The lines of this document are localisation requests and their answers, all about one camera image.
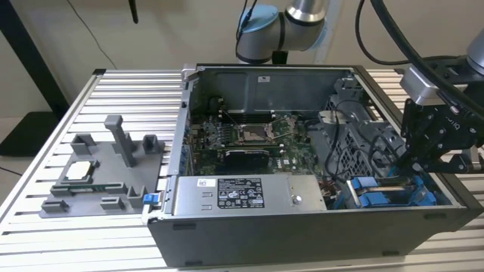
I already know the green RAM stick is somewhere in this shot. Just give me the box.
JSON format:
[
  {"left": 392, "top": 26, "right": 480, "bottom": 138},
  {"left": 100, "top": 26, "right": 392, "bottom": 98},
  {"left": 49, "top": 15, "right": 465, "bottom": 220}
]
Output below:
[{"left": 56, "top": 184, "right": 125, "bottom": 193}]

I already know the looped black disk wire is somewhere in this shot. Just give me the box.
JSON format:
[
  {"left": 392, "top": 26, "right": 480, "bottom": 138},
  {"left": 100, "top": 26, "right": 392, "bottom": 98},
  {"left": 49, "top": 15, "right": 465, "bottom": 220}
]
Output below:
[{"left": 368, "top": 133, "right": 402, "bottom": 168}]

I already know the green motherboard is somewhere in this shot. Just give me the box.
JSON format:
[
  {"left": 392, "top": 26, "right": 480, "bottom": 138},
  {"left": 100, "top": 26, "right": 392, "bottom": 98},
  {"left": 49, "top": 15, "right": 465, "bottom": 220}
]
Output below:
[{"left": 186, "top": 113, "right": 325, "bottom": 177}]

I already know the grey metal disk bay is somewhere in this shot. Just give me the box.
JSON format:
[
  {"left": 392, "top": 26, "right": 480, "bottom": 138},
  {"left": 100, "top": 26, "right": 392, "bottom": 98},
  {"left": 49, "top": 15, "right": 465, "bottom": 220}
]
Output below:
[{"left": 324, "top": 133, "right": 454, "bottom": 210}]

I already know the long black wire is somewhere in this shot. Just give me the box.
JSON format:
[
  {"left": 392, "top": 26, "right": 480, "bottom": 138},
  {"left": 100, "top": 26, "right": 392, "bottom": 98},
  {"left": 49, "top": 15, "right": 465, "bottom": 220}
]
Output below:
[{"left": 325, "top": 99, "right": 364, "bottom": 182}]

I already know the black RAM slot bank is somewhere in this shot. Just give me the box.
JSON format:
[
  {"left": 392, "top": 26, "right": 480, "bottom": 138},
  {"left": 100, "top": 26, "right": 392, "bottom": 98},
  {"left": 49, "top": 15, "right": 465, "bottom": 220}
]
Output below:
[{"left": 217, "top": 111, "right": 276, "bottom": 125}]

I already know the black open PC case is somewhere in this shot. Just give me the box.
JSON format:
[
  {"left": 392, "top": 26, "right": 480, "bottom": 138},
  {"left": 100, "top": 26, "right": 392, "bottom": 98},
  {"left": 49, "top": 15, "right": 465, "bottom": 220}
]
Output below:
[{"left": 141, "top": 62, "right": 484, "bottom": 269}]

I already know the thin metal locking lever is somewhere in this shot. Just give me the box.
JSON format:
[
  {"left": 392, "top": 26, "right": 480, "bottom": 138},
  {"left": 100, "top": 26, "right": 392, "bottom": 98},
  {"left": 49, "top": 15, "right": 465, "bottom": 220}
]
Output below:
[{"left": 221, "top": 108, "right": 240, "bottom": 126}]

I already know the silver CPU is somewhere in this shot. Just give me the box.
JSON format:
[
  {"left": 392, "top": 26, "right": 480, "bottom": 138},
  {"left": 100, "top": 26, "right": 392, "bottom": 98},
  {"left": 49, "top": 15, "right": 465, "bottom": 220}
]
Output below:
[{"left": 64, "top": 161, "right": 94, "bottom": 181}]

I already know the black graphics card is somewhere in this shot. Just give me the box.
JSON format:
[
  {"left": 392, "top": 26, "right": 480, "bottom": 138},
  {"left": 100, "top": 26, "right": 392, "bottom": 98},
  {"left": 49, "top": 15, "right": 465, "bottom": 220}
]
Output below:
[{"left": 196, "top": 146, "right": 282, "bottom": 175}]

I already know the black antenna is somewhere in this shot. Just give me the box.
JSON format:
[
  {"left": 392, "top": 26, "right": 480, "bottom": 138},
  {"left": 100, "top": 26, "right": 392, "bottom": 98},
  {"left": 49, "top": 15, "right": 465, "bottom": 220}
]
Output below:
[{"left": 128, "top": 0, "right": 140, "bottom": 24}]

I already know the black wrist mount bracket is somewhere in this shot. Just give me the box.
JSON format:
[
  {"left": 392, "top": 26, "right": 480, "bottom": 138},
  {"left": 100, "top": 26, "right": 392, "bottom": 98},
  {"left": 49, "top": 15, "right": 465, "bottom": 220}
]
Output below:
[{"left": 414, "top": 55, "right": 484, "bottom": 86}]

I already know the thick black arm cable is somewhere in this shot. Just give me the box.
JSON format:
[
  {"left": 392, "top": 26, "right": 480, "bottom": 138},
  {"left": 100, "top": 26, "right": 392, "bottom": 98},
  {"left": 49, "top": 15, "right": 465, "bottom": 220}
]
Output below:
[{"left": 357, "top": 0, "right": 477, "bottom": 116}]

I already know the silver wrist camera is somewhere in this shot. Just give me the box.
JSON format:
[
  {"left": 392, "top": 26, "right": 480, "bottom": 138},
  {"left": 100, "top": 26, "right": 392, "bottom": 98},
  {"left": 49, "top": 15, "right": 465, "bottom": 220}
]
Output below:
[{"left": 398, "top": 66, "right": 452, "bottom": 106}]

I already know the CPU socket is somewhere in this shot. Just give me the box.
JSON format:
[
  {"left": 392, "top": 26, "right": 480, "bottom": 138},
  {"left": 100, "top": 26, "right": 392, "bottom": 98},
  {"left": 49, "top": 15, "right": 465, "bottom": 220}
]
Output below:
[{"left": 236, "top": 123, "right": 274, "bottom": 144}]

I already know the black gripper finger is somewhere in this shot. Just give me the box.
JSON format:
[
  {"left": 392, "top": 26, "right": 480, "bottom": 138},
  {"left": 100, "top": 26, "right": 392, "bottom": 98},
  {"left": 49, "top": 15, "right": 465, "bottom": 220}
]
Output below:
[
  {"left": 426, "top": 152, "right": 484, "bottom": 173},
  {"left": 396, "top": 99, "right": 441, "bottom": 175}
]

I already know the silver power supply unit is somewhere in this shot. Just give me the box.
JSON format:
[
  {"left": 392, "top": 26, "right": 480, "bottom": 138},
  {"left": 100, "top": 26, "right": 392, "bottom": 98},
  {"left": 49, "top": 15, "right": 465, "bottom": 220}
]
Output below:
[{"left": 165, "top": 174, "right": 328, "bottom": 218}]

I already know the black monitor stand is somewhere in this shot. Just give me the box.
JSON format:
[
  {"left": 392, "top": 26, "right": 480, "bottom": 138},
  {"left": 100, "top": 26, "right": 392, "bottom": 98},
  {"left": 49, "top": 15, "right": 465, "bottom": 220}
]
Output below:
[{"left": 0, "top": 0, "right": 69, "bottom": 157}]

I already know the grey parts rack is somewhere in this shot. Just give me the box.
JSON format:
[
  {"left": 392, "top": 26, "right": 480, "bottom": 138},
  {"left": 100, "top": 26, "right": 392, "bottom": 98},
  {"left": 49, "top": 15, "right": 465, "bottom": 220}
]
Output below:
[{"left": 38, "top": 114, "right": 166, "bottom": 219}]

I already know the metal socket cover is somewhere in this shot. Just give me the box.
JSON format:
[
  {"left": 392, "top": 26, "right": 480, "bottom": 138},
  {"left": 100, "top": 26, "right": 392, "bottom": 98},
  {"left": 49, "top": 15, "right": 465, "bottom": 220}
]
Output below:
[{"left": 269, "top": 116, "right": 296, "bottom": 139}]

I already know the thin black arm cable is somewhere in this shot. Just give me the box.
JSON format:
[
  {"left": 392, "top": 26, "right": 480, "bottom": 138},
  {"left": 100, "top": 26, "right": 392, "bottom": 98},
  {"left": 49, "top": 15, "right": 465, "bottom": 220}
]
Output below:
[{"left": 236, "top": 0, "right": 260, "bottom": 43}]

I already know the thin dark wall cable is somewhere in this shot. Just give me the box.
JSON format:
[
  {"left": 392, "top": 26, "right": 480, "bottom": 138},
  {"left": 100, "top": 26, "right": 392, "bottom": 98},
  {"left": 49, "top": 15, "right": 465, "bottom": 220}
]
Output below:
[{"left": 70, "top": 0, "right": 118, "bottom": 70}]

